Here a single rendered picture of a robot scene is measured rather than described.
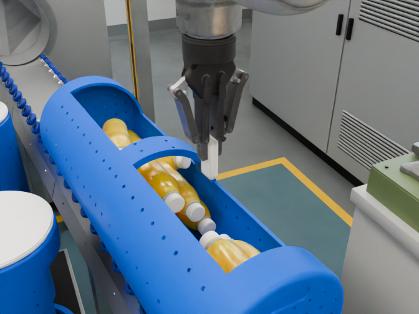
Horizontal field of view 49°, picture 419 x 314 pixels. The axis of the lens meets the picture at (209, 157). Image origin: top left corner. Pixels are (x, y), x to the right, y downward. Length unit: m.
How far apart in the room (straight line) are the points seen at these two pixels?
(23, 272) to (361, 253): 0.86
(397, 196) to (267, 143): 2.29
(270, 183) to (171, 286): 2.30
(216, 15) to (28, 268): 0.70
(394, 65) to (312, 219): 0.95
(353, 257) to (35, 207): 0.86
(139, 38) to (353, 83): 1.47
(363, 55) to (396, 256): 1.67
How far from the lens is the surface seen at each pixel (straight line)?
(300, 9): 0.44
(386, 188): 1.22
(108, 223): 0.92
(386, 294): 1.35
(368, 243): 1.33
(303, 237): 2.63
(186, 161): 1.12
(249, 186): 2.96
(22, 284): 1.10
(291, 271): 0.69
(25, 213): 1.17
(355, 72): 2.82
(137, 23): 1.74
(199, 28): 0.62
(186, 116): 0.67
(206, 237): 0.84
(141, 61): 1.79
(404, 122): 2.60
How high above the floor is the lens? 1.72
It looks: 32 degrees down
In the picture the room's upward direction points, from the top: straight up
